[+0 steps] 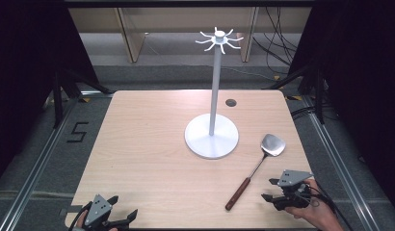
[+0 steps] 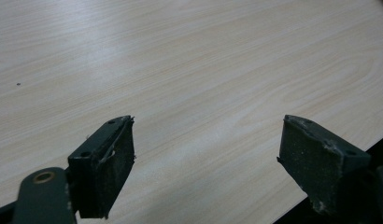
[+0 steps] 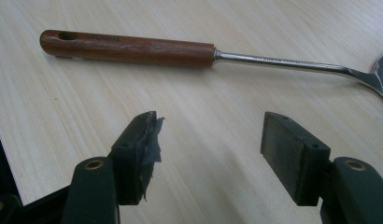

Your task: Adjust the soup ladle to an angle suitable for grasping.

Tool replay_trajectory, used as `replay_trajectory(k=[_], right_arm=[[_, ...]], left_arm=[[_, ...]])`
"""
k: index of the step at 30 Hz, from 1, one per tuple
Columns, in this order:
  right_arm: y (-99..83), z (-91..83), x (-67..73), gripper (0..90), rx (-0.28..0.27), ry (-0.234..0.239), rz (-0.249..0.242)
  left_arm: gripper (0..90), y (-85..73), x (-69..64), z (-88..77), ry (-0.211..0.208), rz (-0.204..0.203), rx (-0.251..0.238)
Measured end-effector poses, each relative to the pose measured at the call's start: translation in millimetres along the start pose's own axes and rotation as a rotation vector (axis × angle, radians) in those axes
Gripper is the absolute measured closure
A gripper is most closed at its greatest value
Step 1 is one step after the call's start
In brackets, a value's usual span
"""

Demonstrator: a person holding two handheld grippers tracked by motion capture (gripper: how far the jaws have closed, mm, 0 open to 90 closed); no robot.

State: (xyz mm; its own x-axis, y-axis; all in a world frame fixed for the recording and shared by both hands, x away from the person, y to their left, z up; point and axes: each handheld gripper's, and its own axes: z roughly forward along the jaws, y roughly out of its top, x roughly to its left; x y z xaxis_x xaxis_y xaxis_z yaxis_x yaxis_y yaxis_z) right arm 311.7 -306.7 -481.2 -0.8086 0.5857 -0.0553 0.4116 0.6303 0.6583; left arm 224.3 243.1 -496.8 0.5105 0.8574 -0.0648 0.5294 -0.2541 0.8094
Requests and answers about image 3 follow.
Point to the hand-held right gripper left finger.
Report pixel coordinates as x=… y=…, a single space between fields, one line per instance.
x=130 y=161

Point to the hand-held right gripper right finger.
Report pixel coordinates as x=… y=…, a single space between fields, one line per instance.
x=301 y=168

